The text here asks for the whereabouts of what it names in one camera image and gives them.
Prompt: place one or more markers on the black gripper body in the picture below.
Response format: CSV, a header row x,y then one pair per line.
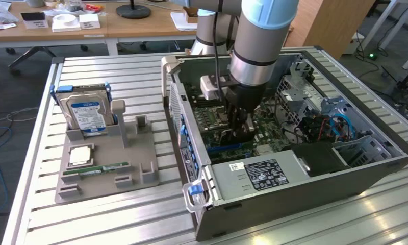
x,y
244,99

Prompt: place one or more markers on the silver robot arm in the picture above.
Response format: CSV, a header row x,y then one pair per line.
x,y
257,38

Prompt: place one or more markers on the green motherboard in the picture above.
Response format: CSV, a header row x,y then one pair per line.
x,y
268,127

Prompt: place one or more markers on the blue expansion slot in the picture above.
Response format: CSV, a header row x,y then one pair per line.
x,y
224,148

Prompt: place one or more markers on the silver chipset heatsink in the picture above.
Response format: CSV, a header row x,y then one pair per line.
x,y
265,150

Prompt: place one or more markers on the black case latch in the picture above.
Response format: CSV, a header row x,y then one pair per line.
x,y
184,98

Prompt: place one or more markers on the metal disk bay cage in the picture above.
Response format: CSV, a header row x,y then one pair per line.
x,y
305,102
360,150

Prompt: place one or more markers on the grey power supply unit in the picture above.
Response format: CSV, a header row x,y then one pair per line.
x,y
231,183

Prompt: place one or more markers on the blue case release latch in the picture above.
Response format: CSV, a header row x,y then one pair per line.
x,y
195,190

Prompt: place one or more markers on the grey parts rack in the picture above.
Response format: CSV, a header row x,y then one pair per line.
x,y
136,153

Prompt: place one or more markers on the open grey PC case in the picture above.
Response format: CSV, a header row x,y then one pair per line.
x,y
292,204

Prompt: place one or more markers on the stack of papers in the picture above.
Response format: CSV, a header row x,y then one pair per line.
x,y
183,23

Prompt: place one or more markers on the cardboard box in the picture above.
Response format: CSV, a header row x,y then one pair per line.
x,y
189,12

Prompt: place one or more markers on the wooden cabinet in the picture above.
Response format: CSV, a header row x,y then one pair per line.
x,y
325,25

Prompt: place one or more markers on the white socket box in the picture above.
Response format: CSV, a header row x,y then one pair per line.
x,y
355,43

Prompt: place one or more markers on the wooden desk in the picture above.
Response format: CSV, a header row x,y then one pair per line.
x,y
20,34
149,28

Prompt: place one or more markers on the black adapter with green light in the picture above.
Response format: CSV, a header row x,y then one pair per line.
x,y
371,55

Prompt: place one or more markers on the hard disk in blue carrier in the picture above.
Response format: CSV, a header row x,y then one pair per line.
x,y
84,112

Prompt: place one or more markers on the green RAM stick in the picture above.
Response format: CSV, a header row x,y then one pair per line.
x,y
94,169

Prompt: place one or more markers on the black lamp base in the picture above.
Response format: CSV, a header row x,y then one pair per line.
x,y
132,12

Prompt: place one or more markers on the silver CPU chip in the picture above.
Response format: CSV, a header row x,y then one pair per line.
x,y
80,155

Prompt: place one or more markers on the plain white box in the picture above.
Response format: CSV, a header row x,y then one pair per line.
x,y
88,23

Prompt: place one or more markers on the red small item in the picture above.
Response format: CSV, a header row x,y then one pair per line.
x,y
92,8

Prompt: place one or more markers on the flat white box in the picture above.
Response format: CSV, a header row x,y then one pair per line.
x,y
65,29

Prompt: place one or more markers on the white tape roll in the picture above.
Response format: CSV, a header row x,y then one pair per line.
x,y
57,20

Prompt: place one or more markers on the black chair base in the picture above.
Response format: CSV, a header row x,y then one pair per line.
x,y
30,54

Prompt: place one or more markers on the white box with black top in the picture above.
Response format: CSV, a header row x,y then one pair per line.
x,y
34,24

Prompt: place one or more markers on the beige tape roll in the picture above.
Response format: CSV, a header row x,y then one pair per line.
x,y
49,3

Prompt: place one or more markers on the grey cup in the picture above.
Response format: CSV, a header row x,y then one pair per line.
x,y
34,3

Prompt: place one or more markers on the small white card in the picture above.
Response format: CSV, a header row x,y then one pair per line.
x,y
2,26

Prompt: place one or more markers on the clear plastic bag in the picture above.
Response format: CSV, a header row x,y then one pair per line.
x,y
0,12

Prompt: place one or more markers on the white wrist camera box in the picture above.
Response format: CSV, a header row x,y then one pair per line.
x,y
211,88

